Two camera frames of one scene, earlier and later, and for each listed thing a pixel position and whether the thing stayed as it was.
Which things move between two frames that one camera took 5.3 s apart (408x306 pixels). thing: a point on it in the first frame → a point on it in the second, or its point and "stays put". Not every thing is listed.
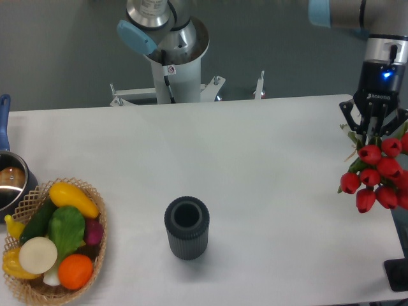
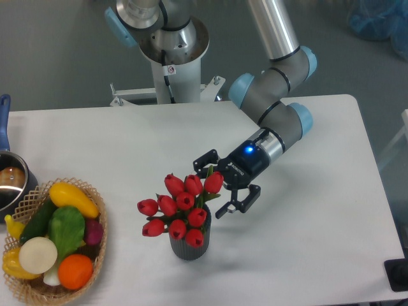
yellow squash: (64, 194) stays put
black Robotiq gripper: (381, 85) → (246, 162)
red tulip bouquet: (379, 174) → (180, 211)
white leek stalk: (51, 277) stays put
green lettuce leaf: (66, 227) stays put
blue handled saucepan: (16, 183) stays put
